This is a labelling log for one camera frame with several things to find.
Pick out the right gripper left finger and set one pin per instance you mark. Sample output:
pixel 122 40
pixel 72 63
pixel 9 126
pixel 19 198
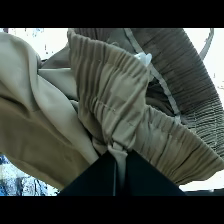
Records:
pixel 96 180

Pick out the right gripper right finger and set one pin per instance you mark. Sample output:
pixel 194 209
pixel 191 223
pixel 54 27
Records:
pixel 150 180

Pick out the brown trousers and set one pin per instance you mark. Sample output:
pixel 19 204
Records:
pixel 110 86

